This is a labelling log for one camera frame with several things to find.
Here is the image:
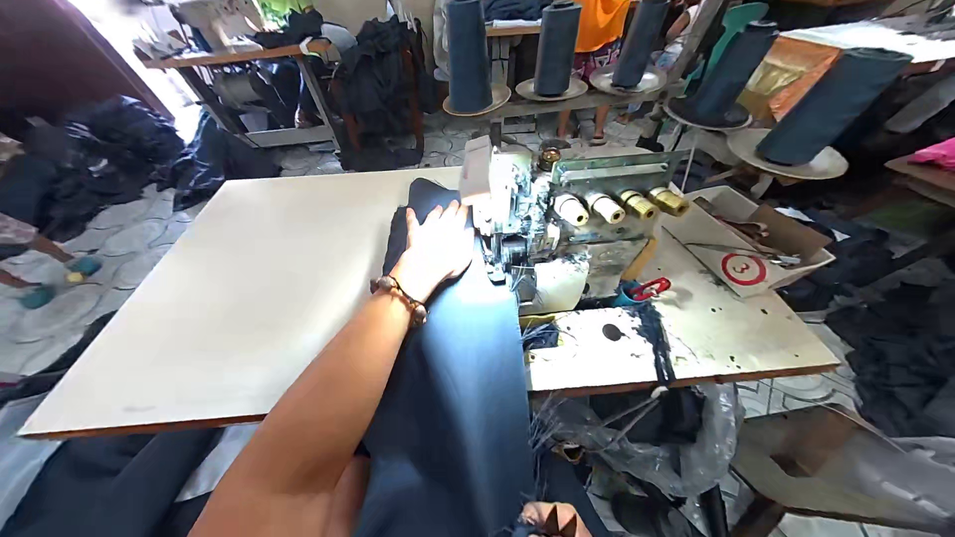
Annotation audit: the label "person's left hand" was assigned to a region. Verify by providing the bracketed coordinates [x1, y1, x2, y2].
[391, 199, 476, 303]

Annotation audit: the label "person's right hand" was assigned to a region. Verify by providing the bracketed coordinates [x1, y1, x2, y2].
[516, 501, 593, 537]

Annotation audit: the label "dark blue fabric piece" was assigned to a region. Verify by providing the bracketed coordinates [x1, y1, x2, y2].
[355, 178, 538, 537]

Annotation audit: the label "person's left forearm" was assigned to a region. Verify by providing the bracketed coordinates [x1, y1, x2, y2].
[188, 274, 431, 537]

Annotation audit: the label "overlock sewing machine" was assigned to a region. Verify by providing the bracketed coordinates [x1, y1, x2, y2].
[458, 136, 691, 315]

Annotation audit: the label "chair with dark clothes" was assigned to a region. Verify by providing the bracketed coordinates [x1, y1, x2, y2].
[328, 13, 440, 173]

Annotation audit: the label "dark blue thread cone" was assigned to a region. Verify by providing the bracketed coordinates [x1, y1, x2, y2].
[445, 0, 493, 113]
[685, 20, 779, 126]
[533, 0, 583, 98]
[612, 0, 671, 90]
[755, 48, 913, 167]

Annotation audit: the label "white sewing table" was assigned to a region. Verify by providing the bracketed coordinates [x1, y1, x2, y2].
[18, 145, 842, 440]

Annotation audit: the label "red thread snips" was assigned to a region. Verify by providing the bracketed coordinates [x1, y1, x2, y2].
[630, 277, 672, 302]

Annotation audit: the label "dark thread waste strip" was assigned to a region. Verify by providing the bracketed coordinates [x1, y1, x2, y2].
[633, 303, 677, 386]

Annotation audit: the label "sewing table with machine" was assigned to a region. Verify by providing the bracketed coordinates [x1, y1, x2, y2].
[133, 0, 359, 154]

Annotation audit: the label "brown scrap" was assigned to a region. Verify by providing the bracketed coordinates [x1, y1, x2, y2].
[716, 216, 771, 246]

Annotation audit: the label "white cardboard box, red circle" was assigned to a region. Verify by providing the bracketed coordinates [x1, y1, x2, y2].
[663, 185, 837, 298]

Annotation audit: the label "teal plastic chair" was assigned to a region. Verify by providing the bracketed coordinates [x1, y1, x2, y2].
[686, 1, 770, 92]

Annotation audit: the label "clear plastic bag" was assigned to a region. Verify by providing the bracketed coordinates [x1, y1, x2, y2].
[533, 383, 746, 498]

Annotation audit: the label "thread stand with round discs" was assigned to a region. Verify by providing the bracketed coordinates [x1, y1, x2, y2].
[442, 64, 850, 181]

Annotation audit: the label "orange and yellow bag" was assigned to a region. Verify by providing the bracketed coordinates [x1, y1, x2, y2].
[737, 36, 843, 122]

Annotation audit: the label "heap of navy fabric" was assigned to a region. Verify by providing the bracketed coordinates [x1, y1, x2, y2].
[0, 424, 262, 537]

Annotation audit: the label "heap of dark clothes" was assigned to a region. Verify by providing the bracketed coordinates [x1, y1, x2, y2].
[768, 206, 899, 313]

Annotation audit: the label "brown wooden stool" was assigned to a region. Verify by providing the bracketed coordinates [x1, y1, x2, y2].
[730, 403, 955, 537]

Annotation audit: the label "pile of dark garments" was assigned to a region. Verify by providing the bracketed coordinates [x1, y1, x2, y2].
[824, 279, 955, 440]

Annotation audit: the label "pink cloth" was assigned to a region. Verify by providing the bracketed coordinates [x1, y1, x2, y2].
[909, 137, 955, 173]

